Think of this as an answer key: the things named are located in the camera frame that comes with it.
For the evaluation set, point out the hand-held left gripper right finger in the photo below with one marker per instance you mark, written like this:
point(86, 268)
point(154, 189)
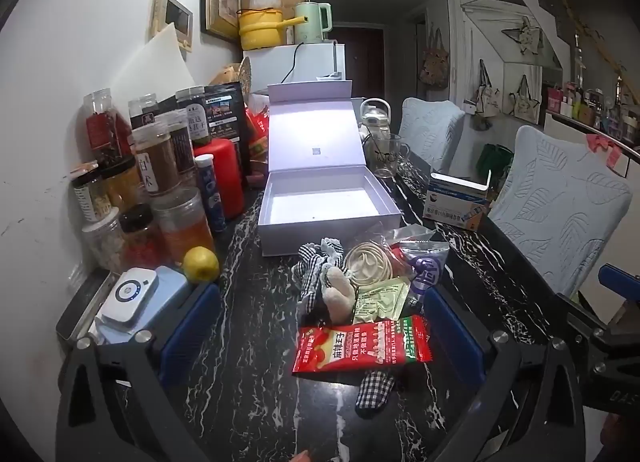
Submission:
point(455, 337)

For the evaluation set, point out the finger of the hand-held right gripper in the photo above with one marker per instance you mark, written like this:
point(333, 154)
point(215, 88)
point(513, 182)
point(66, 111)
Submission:
point(620, 281)
point(585, 317)

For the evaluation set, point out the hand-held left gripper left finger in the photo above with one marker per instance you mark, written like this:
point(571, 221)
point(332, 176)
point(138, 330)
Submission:
point(190, 332)

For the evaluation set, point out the purple and white snack packet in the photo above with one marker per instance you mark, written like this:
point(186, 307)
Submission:
point(427, 272)

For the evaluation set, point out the pale green packet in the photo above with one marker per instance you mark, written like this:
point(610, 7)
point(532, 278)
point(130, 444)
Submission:
point(380, 299)

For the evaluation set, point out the long red snack packet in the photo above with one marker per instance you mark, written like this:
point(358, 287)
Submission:
point(360, 344)

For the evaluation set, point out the small checkered cloth piece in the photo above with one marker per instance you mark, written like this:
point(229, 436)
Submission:
point(375, 392)

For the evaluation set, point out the clear plastic packet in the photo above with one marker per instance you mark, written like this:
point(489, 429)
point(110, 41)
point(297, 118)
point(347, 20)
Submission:
point(410, 235)

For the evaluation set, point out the white plush with checkered cloth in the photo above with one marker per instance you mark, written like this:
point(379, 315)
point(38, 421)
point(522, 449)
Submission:
point(337, 292)

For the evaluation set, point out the lavender gift box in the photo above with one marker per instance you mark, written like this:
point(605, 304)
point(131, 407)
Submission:
point(320, 202)

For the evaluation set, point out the person's left hand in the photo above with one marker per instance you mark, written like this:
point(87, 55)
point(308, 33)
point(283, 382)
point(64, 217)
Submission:
point(301, 457)

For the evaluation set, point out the light blue case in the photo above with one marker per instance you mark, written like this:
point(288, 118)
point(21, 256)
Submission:
point(172, 287)

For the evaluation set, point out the yellow lemon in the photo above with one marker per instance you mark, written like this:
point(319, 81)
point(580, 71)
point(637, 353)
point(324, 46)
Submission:
point(201, 265)

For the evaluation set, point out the white power bank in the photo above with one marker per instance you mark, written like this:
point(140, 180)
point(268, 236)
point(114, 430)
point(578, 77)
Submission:
point(127, 294)

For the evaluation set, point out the chair with light blue cover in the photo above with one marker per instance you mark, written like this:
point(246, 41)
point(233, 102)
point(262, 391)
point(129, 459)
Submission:
point(560, 212)
point(430, 131)

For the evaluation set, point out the black-lid jar red contents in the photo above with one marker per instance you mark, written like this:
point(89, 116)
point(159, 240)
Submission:
point(142, 239)

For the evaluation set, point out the clear-lid jar orange contents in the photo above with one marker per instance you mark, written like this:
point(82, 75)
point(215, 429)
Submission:
point(185, 227)

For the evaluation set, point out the dark metal tin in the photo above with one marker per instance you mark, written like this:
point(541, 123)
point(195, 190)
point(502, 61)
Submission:
point(82, 304)

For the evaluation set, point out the clear jar of white pieces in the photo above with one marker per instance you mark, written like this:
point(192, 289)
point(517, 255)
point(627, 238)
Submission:
point(105, 244)

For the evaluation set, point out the white and blue medicine box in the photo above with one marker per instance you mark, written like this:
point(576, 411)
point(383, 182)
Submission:
point(455, 204)

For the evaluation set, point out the pink cloth ribbon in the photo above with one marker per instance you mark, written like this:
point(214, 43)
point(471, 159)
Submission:
point(602, 146)

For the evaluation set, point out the blue tablet tube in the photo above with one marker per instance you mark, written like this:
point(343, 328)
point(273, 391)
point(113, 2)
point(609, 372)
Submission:
point(210, 197)

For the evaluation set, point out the red cylinder container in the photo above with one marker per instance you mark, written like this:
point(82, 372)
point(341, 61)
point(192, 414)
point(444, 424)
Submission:
point(227, 176)

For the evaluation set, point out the black-lid jar yellow contents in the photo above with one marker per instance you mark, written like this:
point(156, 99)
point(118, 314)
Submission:
point(125, 184)

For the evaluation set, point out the orange-lid jar of nuts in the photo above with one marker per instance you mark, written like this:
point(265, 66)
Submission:
point(90, 194)

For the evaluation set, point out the green bag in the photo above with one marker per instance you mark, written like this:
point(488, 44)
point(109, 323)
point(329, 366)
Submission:
point(495, 161)

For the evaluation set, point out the brown powder jar white label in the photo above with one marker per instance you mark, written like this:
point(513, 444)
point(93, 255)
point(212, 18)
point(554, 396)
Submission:
point(155, 161)

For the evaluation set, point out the row of small bottles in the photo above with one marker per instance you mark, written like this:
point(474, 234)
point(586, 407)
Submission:
point(595, 106)

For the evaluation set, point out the jar of dark contents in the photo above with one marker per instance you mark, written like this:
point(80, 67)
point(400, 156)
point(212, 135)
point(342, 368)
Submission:
point(182, 141)

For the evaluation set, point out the glass mug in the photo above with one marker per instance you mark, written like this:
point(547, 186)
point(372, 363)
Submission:
point(387, 156)

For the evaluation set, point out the white tote bag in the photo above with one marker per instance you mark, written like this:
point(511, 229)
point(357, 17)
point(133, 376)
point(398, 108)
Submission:
point(525, 104)
point(487, 94)

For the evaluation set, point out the red gift packaging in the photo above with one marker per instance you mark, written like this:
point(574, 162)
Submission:
point(257, 136)

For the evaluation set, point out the tall jar of red fruit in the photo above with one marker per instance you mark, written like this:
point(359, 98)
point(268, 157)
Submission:
point(105, 126)

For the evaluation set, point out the black printed pouch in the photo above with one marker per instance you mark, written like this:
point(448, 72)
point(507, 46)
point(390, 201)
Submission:
point(227, 111)

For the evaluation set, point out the woven straw item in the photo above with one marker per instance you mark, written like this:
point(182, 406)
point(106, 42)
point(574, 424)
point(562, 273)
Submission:
point(232, 76)

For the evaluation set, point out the white board sheet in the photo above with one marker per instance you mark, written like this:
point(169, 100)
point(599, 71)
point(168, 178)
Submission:
point(155, 66)

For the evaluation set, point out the brown printed tote bag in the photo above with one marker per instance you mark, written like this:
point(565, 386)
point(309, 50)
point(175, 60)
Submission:
point(434, 66)

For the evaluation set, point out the white mini fridge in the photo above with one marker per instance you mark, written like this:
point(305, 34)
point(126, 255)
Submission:
point(270, 66)

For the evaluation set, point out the dark wooden door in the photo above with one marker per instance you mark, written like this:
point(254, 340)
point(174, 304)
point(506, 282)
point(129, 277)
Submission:
point(360, 61)

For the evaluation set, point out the yellow cooking pot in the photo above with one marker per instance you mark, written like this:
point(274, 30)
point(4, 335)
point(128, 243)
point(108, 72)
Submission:
point(260, 29)

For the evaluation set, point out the pale green electric kettle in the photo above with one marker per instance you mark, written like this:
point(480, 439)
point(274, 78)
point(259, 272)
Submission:
point(310, 21)

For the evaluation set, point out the small wooden wall frame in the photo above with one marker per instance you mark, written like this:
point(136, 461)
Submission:
point(175, 16)

